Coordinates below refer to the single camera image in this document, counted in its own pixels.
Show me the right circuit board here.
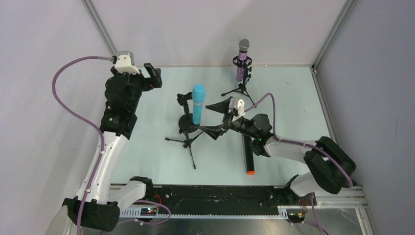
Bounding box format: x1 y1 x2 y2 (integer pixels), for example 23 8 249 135
287 212 305 224

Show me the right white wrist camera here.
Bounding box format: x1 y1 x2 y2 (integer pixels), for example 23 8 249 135
229 97 245 119

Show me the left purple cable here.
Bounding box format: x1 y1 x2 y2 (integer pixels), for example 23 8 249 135
51 56 114 235

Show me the purple glitter microphone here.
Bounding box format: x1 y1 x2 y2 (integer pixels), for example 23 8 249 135
236 39 250 82

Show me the purple cable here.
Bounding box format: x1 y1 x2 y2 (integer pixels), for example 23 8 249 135
244 93 354 189
51 56 114 235

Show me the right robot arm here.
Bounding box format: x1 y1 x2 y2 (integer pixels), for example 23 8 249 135
199 97 356 197

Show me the black microphone orange end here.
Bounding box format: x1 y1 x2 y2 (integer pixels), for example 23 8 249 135
243 135 255 175

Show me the left circuit board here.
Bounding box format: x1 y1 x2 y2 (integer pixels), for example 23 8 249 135
139 208 158 217

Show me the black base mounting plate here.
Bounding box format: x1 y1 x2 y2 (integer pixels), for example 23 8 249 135
144 185 316 216

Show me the black tripod shock-mount stand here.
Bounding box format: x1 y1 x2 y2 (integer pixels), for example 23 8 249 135
221 56 257 108

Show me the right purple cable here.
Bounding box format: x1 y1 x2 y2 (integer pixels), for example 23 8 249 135
244 93 354 189

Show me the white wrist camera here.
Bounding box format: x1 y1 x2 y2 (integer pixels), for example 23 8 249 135
114 51 141 75
229 97 245 119

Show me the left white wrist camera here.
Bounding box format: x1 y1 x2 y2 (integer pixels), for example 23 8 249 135
114 51 141 75

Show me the black small tripod stand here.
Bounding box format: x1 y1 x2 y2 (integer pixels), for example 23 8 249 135
164 129 203 169

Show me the turquoise microphone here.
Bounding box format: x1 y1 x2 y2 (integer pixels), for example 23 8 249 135
191 84 205 125

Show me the circuit board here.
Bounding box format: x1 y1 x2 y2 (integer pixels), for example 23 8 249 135
139 208 158 217
287 212 305 224

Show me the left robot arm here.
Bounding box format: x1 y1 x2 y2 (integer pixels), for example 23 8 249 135
63 63 162 235

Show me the black round-base mic stand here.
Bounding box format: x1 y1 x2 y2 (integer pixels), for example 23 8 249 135
177 92 199 134

